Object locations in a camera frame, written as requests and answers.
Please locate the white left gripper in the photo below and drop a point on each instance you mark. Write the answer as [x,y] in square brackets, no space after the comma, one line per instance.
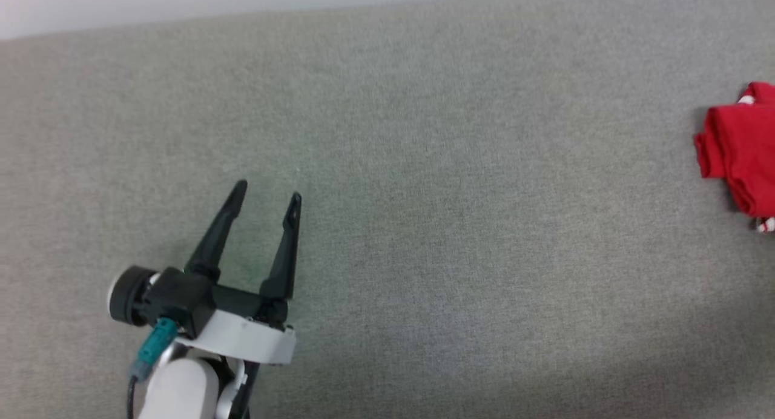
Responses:
[254,340]

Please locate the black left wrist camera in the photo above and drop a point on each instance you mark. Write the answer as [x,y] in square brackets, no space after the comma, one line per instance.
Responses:
[172,298]

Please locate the grey fabric sofa surface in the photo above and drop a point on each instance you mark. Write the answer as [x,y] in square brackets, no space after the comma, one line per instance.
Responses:
[454,195]

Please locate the teal left camera connector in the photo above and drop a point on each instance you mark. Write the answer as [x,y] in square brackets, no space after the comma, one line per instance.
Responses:
[154,346]

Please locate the red and white garment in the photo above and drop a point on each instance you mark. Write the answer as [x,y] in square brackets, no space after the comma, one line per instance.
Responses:
[745,152]

